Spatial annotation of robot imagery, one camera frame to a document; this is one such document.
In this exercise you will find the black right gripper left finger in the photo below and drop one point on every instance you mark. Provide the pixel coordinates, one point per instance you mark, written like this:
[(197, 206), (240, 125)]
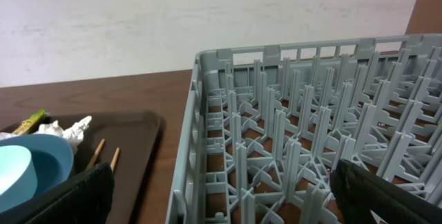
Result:
[(85, 198)]

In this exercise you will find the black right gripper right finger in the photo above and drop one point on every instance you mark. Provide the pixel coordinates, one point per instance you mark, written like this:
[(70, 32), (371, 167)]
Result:
[(359, 194)]

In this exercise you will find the white tissue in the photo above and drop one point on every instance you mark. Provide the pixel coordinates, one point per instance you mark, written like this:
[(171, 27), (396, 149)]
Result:
[(74, 135)]

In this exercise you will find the blue plate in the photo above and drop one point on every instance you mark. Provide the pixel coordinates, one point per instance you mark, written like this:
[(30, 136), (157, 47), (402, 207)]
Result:
[(53, 160)]

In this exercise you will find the green yellow snack wrapper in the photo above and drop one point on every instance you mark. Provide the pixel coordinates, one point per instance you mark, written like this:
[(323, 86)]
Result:
[(31, 123)]

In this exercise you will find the grey dishwasher rack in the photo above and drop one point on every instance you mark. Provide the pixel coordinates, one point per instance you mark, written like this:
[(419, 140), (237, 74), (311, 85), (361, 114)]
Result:
[(265, 126)]

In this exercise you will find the dark brown serving tray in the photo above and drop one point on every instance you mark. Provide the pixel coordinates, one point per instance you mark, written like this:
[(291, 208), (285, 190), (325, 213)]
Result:
[(135, 133)]

